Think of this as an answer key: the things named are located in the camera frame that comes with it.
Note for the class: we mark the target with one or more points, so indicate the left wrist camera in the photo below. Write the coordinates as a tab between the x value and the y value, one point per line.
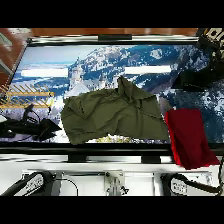
28	111

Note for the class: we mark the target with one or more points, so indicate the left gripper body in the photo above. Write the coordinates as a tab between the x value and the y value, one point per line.
25	127

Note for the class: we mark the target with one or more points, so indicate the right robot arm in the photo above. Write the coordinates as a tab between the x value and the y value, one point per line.
175	185

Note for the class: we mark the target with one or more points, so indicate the silver frame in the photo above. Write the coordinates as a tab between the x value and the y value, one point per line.
113	170

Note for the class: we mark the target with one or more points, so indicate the red garment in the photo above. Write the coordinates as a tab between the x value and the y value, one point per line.
188	136

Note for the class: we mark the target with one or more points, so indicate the olive green shirt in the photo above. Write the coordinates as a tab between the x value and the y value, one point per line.
116	116

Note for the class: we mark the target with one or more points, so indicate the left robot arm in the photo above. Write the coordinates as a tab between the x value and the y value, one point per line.
28	185

